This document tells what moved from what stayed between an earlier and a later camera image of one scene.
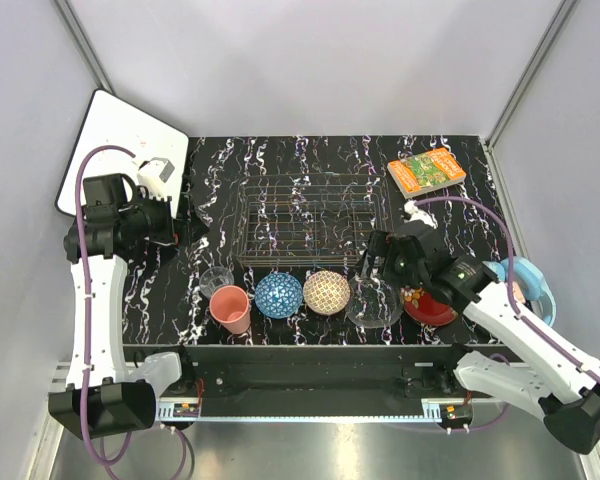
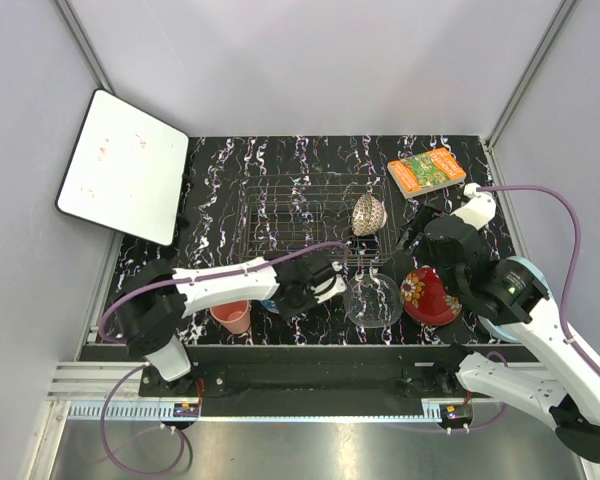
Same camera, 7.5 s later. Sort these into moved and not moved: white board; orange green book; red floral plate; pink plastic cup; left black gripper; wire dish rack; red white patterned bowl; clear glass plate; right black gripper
Moved: left black gripper; red white patterned bowl; right black gripper
Not moved: clear glass plate; white board; wire dish rack; orange green book; red floral plate; pink plastic cup
